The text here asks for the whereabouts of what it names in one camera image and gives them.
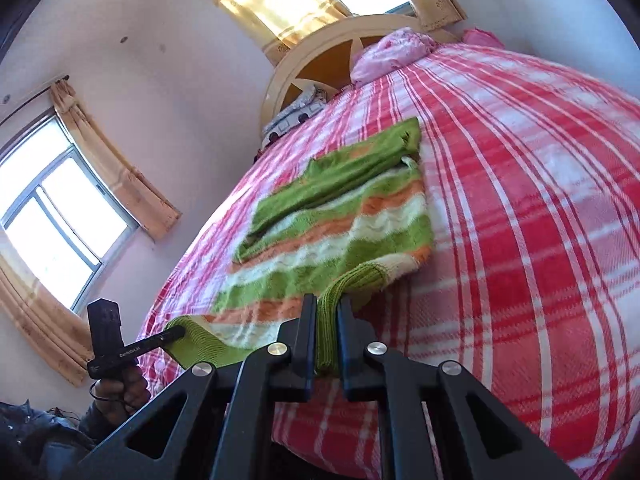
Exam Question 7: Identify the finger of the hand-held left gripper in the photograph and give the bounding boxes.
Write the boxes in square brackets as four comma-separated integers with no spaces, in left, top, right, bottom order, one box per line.
[134,326,187,356]

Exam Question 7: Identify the pink cloth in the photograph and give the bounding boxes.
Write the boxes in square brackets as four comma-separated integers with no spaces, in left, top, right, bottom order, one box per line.
[462,27,503,51]

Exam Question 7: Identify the person's left hand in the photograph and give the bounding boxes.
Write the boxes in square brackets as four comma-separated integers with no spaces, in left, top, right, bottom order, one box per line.
[92,364,151,423]

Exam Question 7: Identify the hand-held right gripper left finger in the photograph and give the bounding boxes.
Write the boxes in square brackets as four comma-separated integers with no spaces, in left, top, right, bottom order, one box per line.
[60,294,319,480]

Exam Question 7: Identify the red plaid bed sheet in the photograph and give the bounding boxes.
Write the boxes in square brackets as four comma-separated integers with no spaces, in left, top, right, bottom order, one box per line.
[137,40,640,480]

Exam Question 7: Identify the cream wooden headboard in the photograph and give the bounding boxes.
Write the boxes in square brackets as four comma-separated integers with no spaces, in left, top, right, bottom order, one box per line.
[260,14,458,141]

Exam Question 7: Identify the large sliding window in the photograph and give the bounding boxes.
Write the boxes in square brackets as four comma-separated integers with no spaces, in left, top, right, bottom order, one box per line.
[0,115,138,311]

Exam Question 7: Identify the grey patterned pillow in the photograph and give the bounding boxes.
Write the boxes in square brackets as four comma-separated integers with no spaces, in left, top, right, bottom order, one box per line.
[262,84,328,147]

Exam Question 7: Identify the person's left forearm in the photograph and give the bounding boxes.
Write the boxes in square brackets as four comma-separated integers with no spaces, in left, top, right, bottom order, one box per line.
[0,400,103,480]

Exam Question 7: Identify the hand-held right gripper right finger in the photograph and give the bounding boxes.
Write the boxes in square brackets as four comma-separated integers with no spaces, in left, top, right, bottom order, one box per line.
[336,294,576,480]

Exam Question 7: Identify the pink bundled quilt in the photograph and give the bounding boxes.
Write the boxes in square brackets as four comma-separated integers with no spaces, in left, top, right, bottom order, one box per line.
[350,29,438,86]

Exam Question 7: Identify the green striped knit sweater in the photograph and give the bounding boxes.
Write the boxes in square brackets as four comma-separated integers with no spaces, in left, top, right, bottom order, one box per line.
[165,116,435,378]

